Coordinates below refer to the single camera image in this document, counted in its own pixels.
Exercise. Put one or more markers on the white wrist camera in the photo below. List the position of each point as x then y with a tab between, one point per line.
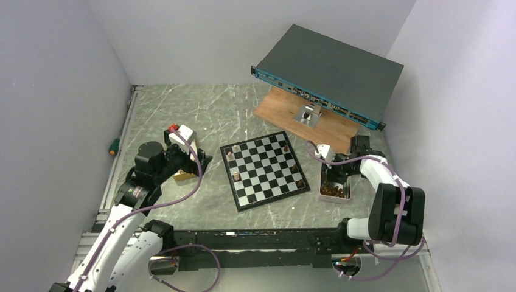
180	134
325	152

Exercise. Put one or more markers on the gold tin tray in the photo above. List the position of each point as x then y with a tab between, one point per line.
183	173

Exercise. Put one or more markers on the black and white chessboard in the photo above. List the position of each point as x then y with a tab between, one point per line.
264	168

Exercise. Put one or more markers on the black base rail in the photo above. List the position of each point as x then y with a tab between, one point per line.
191	250

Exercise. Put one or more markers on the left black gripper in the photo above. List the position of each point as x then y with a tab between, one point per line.
190	165

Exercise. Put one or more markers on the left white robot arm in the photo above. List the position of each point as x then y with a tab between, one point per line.
111	263

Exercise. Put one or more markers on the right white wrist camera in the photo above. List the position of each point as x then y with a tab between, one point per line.
325	152

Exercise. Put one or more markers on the dark grey network switch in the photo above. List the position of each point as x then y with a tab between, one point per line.
339	77

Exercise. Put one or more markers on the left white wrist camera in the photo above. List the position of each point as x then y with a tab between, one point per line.
180	134

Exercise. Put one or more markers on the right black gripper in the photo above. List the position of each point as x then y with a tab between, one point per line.
331	175

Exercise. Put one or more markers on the white tray with dark pieces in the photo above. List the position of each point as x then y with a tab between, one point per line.
334	186

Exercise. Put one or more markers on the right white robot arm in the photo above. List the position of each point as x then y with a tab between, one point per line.
397	211

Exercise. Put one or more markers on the silver metal stand bracket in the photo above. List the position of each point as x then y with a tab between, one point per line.
308	115

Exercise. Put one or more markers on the wooden board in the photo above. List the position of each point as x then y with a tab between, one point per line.
280	107

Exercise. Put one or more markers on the orange green screwdriver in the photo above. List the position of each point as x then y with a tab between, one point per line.
114	147

